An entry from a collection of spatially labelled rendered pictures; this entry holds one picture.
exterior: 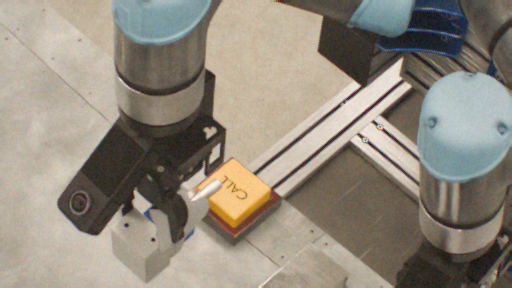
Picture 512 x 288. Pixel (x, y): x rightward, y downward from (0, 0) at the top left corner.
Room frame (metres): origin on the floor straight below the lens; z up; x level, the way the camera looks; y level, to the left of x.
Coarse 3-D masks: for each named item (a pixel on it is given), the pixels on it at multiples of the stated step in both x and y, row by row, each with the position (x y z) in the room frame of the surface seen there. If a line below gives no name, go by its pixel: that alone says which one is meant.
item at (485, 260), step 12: (504, 204) 0.51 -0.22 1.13; (504, 216) 0.51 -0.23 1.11; (420, 228) 0.48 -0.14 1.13; (504, 228) 0.51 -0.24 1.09; (492, 240) 0.46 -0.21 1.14; (432, 252) 0.46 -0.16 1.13; (444, 252) 0.45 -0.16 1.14; (468, 252) 0.45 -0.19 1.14; (480, 252) 0.45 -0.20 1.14; (492, 252) 0.49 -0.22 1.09; (504, 252) 0.49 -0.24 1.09; (480, 264) 0.47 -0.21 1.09; (492, 264) 0.47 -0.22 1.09; (504, 264) 0.50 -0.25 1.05; (468, 276) 0.46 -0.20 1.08; (480, 276) 0.46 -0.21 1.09
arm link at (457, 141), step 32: (448, 96) 0.49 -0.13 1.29; (480, 96) 0.49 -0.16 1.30; (448, 128) 0.46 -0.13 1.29; (480, 128) 0.46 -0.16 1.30; (448, 160) 0.45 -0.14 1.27; (480, 160) 0.44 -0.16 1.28; (448, 192) 0.45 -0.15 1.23; (480, 192) 0.44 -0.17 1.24; (448, 224) 0.45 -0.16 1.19; (480, 224) 0.45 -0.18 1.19
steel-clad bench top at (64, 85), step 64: (0, 0) 0.99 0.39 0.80; (0, 64) 0.87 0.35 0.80; (64, 64) 0.88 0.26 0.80; (0, 128) 0.76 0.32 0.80; (64, 128) 0.78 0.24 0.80; (0, 192) 0.67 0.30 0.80; (0, 256) 0.58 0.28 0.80; (64, 256) 0.59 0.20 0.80; (192, 256) 0.62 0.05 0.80; (256, 256) 0.63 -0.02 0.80
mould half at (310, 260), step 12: (300, 252) 0.59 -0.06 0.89; (312, 252) 0.59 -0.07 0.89; (288, 264) 0.57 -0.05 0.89; (300, 264) 0.57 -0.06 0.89; (312, 264) 0.58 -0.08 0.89; (324, 264) 0.58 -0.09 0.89; (336, 264) 0.58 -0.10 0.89; (276, 276) 0.56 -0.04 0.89; (288, 276) 0.56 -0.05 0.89; (300, 276) 0.56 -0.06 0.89; (312, 276) 0.56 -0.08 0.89; (324, 276) 0.56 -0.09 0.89; (336, 276) 0.56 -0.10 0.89; (348, 276) 0.56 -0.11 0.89
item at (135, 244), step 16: (208, 192) 0.62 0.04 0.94; (128, 224) 0.56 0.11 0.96; (144, 224) 0.56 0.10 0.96; (112, 240) 0.55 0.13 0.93; (128, 240) 0.54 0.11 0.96; (144, 240) 0.54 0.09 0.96; (128, 256) 0.53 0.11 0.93; (144, 256) 0.52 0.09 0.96; (160, 256) 0.53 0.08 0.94; (144, 272) 0.52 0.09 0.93
